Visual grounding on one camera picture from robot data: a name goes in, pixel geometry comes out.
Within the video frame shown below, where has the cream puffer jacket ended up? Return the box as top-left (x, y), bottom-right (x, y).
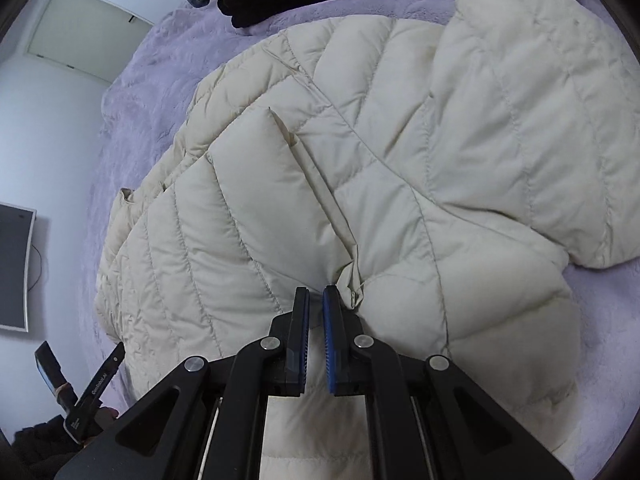
top-left (97, 0), bottom-right (637, 480)

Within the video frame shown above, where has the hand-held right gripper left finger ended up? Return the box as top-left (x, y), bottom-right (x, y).
top-left (52, 286), bottom-right (311, 480)

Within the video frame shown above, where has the person's left forearm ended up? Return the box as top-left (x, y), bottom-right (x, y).
top-left (12, 411), bottom-right (85, 467)

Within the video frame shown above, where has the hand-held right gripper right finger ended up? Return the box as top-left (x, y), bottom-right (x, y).
top-left (322, 285), bottom-right (574, 480)

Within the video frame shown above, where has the wall-mounted flat screen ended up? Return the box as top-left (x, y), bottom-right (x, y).
top-left (0, 202), bottom-right (37, 332)

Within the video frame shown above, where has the black screen cable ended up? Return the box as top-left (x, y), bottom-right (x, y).
top-left (26, 244), bottom-right (44, 292)

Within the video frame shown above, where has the person's left hand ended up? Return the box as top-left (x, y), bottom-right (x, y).
top-left (80, 406), bottom-right (121, 450)

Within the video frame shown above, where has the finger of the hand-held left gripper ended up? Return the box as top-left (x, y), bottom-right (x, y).
top-left (34, 341), bottom-right (67, 403)
top-left (75, 342), bottom-right (126, 411)

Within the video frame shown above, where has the white door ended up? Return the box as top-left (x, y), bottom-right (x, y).
top-left (26, 0), bottom-right (157, 84)

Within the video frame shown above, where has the lavender fleece blanket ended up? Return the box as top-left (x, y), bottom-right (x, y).
top-left (89, 0), bottom-right (640, 480)

